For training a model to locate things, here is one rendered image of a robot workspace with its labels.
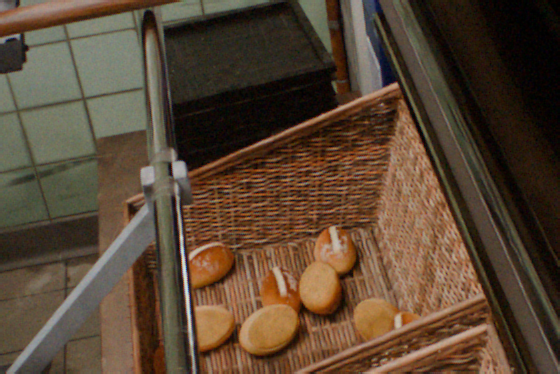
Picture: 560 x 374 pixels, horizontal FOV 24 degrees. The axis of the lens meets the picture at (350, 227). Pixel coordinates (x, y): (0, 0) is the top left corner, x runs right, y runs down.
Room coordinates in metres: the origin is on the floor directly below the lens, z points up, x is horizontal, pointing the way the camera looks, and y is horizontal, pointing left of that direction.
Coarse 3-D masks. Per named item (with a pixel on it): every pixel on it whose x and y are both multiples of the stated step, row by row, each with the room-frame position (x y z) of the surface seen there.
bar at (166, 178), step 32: (160, 32) 1.42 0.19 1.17; (160, 64) 1.33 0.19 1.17; (160, 96) 1.26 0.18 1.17; (160, 128) 1.19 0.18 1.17; (160, 160) 1.13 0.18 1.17; (160, 192) 1.07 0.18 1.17; (128, 224) 1.11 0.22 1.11; (160, 224) 1.02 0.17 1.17; (128, 256) 1.10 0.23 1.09; (160, 256) 0.97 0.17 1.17; (96, 288) 1.09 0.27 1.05; (160, 288) 0.93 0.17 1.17; (192, 288) 0.93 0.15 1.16; (64, 320) 1.09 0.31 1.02; (192, 320) 0.87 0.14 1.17; (32, 352) 1.09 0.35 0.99; (192, 352) 0.83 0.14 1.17
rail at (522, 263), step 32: (416, 0) 0.88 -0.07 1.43; (416, 32) 0.84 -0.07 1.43; (448, 64) 0.78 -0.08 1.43; (448, 96) 0.74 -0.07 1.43; (480, 128) 0.70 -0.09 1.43; (480, 160) 0.66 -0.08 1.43; (480, 192) 0.65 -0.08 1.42; (512, 192) 0.62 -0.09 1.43; (512, 224) 0.59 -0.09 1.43; (512, 256) 0.58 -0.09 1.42; (544, 256) 0.56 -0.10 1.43; (544, 288) 0.53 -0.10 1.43; (544, 320) 0.52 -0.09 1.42
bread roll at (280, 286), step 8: (272, 272) 1.62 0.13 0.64; (280, 272) 1.61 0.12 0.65; (288, 272) 1.62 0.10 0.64; (264, 280) 1.62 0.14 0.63; (272, 280) 1.60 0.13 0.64; (280, 280) 1.60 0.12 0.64; (288, 280) 1.60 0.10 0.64; (296, 280) 1.61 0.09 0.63; (264, 288) 1.60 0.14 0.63; (272, 288) 1.59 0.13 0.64; (280, 288) 1.58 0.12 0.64; (288, 288) 1.58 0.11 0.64; (296, 288) 1.59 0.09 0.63; (264, 296) 1.59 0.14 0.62; (272, 296) 1.58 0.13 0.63; (280, 296) 1.57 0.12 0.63; (288, 296) 1.57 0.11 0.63; (296, 296) 1.58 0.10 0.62; (264, 304) 1.58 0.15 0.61; (272, 304) 1.57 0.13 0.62; (280, 304) 1.56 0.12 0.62; (288, 304) 1.56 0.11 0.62; (296, 304) 1.57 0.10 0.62
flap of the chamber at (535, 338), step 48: (384, 0) 0.95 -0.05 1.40; (432, 0) 0.92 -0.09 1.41; (480, 0) 0.92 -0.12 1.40; (528, 0) 0.92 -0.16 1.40; (480, 48) 0.84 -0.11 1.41; (528, 48) 0.84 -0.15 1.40; (432, 96) 0.78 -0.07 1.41; (480, 96) 0.77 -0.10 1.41; (528, 96) 0.77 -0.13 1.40; (528, 144) 0.71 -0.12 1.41; (528, 192) 0.65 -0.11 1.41; (528, 336) 0.54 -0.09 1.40
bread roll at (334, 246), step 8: (328, 232) 1.70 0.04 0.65; (336, 232) 1.70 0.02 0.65; (344, 232) 1.71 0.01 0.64; (320, 240) 1.70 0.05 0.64; (328, 240) 1.68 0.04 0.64; (336, 240) 1.68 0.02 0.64; (344, 240) 1.68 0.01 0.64; (352, 240) 1.70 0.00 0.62; (320, 248) 1.68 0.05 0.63; (328, 248) 1.67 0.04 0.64; (336, 248) 1.67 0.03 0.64; (344, 248) 1.67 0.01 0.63; (352, 248) 1.68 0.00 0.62; (320, 256) 1.67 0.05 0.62; (328, 256) 1.66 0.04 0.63; (336, 256) 1.65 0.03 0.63; (344, 256) 1.66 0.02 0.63; (352, 256) 1.67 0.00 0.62; (336, 264) 1.65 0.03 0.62; (344, 264) 1.65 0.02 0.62; (352, 264) 1.66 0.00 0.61; (344, 272) 1.65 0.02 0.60
